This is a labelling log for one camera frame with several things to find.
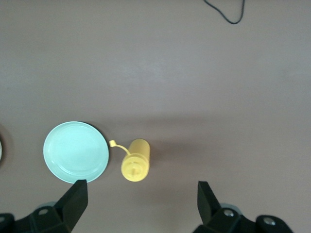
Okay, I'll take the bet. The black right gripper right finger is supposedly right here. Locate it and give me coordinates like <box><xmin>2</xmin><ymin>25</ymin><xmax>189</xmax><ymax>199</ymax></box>
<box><xmin>193</xmin><ymin>181</ymin><xmax>296</xmax><ymax>233</ymax></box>

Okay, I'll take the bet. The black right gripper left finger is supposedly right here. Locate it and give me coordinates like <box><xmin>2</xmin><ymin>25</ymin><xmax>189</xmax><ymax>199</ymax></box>
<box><xmin>0</xmin><ymin>179</ymin><xmax>88</xmax><ymax>233</ymax></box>

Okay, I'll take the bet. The yellow squeeze bottle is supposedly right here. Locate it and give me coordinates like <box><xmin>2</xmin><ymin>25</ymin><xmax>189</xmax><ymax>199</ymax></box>
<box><xmin>109</xmin><ymin>138</ymin><xmax>151</xmax><ymax>182</ymax></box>

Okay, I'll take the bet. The mint green plate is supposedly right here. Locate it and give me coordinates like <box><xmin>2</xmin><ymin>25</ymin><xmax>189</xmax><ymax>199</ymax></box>
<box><xmin>43</xmin><ymin>121</ymin><xmax>109</xmax><ymax>184</ymax></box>

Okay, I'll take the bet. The black looped cable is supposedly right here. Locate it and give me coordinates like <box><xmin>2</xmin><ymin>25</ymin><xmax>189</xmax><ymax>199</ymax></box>
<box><xmin>203</xmin><ymin>0</ymin><xmax>245</xmax><ymax>24</ymax></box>

